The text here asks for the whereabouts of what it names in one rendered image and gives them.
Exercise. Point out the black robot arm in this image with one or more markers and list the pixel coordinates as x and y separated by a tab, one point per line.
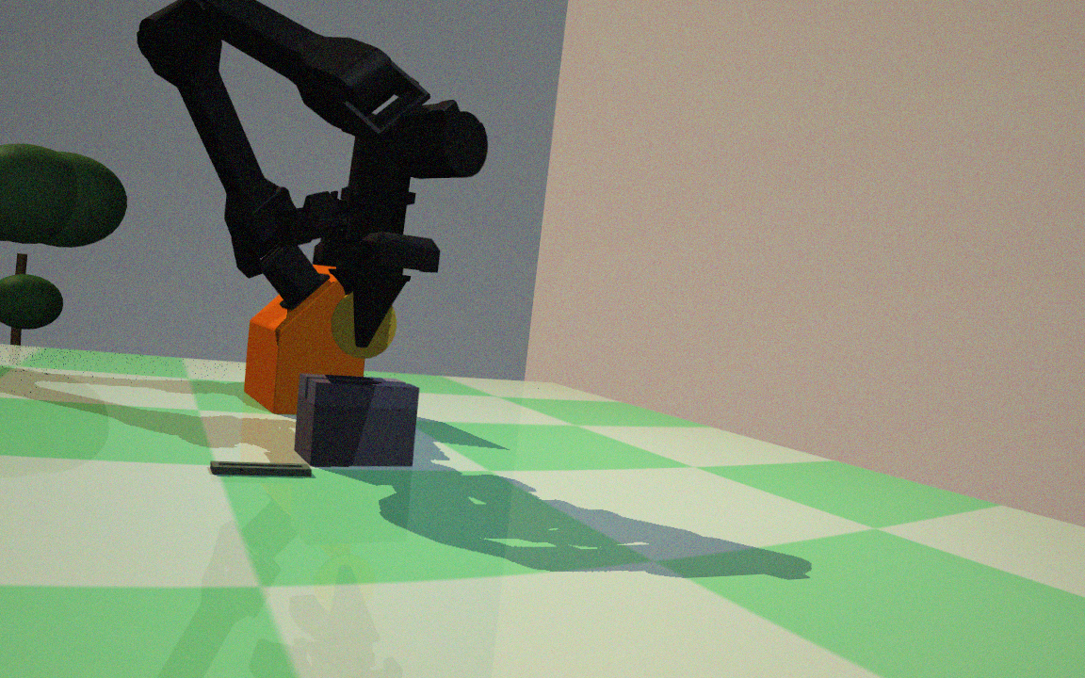
343	81

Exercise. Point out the gold coin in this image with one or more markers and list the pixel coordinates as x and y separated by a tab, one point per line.
344	333

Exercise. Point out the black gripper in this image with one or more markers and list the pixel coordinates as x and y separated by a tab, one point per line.
372	267

